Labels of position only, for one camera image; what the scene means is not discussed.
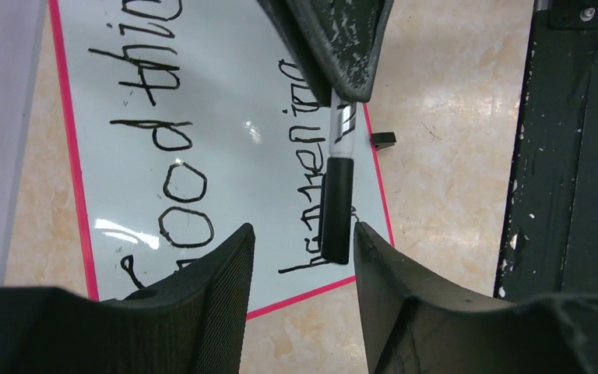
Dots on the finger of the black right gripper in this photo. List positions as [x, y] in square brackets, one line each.
[345, 39]
[288, 27]

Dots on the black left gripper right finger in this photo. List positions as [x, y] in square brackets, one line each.
[416, 321]

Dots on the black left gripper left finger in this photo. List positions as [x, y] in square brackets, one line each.
[190, 322]

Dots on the pink framed whiteboard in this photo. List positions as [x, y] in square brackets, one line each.
[185, 120]

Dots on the black marker cap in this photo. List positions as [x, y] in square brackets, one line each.
[335, 215]

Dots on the white whiteboard marker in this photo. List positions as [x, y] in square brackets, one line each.
[342, 127]

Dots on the black whiteboard clip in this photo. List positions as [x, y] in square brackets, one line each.
[383, 140]

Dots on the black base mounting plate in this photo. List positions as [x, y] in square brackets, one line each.
[549, 238]

